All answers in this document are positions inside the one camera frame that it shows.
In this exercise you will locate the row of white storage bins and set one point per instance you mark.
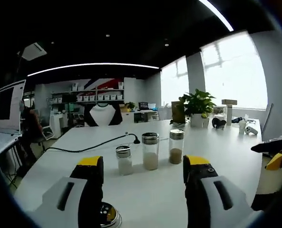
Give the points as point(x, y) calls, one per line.
point(103, 97)

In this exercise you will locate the black rounded object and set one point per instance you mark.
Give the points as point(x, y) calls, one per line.
point(217, 123)

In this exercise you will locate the potted green plant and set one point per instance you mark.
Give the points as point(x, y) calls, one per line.
point(198, 102)

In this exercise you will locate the flat cardboard box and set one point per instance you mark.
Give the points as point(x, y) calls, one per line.
point(229, 101)

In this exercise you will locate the white thermos flask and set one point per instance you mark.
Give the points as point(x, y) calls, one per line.
point(229, 115)

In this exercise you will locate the paper cup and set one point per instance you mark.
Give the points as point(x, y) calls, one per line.
point(242, 128)

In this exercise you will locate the ceiling air conditioner unit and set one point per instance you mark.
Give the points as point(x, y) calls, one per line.
point(34, 51)

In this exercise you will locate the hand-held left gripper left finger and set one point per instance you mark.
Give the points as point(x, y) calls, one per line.
point(72, 202)

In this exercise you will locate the metal shelf unit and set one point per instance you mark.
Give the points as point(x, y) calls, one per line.
point(97, 91)

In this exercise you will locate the white laptop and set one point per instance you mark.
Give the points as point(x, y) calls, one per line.
point(9, 107)

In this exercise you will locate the leaning grey board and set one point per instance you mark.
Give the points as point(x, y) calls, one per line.
point(267, 123)

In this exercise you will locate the white game controller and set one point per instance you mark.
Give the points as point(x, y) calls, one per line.
point(250, 130)

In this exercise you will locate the small brown cardboard box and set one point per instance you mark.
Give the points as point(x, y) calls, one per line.
point(124, 108)

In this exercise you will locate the dark screen laptop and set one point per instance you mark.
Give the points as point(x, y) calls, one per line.
point(143, 106)

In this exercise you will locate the small glass seasoning bottle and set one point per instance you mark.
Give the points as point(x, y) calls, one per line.
point(110, 213)
point(124, 164)

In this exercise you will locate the dark blue cloth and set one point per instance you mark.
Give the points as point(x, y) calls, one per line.
point(237, 119)

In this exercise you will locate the chair with black-white shirt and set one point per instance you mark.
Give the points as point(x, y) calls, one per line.
point(103, 114)

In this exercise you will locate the tall seasoning bottle white contents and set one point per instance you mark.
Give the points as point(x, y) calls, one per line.
point(150, 156)

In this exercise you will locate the small green plant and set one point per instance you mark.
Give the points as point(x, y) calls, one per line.
point(131, 105)

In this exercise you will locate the ceiling light strip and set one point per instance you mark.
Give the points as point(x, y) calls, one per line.
point(96, 64)
point(217, 13)

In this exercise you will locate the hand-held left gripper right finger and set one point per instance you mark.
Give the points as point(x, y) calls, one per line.
point(214, 202)

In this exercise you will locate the white office desk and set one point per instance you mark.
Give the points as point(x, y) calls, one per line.
point(141, 116)

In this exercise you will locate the brown paper bag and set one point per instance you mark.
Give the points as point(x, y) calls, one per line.
point(176, 111)

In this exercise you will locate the tall seasoning bottle brown contents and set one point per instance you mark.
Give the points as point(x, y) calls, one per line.
point(176, 152)

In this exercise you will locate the white cabinet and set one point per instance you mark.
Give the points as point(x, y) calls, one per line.
point(58, 126)

